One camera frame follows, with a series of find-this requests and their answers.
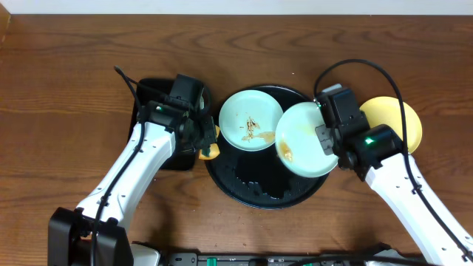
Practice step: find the light blue plate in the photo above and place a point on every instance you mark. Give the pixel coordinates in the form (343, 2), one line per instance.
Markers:
(248, 120)
(303, 142)

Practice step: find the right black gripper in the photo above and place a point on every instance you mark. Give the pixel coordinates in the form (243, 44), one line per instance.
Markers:
(361, 113)

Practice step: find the rectangular black tray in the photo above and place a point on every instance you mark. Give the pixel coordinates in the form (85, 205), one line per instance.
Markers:
(148, 92)

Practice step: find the green yellow sponge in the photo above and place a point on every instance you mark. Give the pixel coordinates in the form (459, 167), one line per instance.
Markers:
(210, 147)

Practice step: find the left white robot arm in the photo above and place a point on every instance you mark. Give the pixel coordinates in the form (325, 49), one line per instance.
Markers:
(95, 233)

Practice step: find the round black tray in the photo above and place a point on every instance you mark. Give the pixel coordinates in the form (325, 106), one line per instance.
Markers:
(259, 179)

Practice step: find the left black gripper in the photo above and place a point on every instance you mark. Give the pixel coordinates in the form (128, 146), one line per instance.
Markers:
(207, 137)

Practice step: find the yellow plate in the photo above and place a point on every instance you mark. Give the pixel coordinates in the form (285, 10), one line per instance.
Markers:
(386, 110)

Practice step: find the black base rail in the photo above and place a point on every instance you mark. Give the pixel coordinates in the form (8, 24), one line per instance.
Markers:
(194, 259)

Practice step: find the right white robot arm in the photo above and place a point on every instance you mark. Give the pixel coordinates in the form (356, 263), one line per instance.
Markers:
(380, 157)

